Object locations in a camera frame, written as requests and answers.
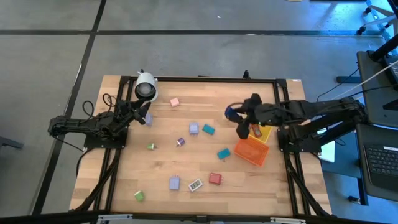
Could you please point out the black laptop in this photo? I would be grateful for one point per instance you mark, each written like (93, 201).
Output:
(381, 161)

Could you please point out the black frame clamp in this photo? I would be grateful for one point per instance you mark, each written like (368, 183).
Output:
(246, 74)

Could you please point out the black crossbeam with silver brackets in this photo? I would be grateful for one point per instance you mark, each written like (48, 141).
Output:
(199, 218)

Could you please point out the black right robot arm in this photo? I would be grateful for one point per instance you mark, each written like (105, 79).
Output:
(323, 115)

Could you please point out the teal wall charger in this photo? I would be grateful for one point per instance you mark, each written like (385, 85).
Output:
(223, 153)
(208, 129)

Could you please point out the green cube charger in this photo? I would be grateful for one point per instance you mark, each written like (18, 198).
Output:
(139, 196)

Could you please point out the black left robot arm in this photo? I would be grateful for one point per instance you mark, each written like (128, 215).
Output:
(77, 126)

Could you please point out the white round camera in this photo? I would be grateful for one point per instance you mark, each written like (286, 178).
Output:
(146, 86)

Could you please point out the white digital timer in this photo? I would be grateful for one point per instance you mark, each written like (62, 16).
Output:
(195, 184)

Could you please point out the black aluminium table frame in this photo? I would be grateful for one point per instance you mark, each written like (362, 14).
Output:
(199, 79)

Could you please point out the orange plastic basket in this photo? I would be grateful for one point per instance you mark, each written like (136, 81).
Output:
(251, 151)

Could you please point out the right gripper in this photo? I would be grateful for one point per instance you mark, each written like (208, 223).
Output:
(264, 115)

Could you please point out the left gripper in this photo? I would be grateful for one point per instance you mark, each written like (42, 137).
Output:
(126, 112)

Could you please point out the small green charger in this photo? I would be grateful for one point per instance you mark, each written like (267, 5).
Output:
(151, 146)

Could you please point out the office chair wheel base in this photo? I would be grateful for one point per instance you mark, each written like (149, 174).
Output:
(377, 15)

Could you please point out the white box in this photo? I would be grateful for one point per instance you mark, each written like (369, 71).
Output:
(327, 152)

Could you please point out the pink cube charger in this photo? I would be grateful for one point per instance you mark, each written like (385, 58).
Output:
(174, 102)

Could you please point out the red wall charger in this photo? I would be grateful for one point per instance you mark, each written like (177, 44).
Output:
(214, 179)

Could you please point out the small purple charger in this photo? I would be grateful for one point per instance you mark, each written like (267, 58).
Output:
(180, 142)

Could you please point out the yellow plastic basket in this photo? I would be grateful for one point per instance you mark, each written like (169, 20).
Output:
(265, 133)

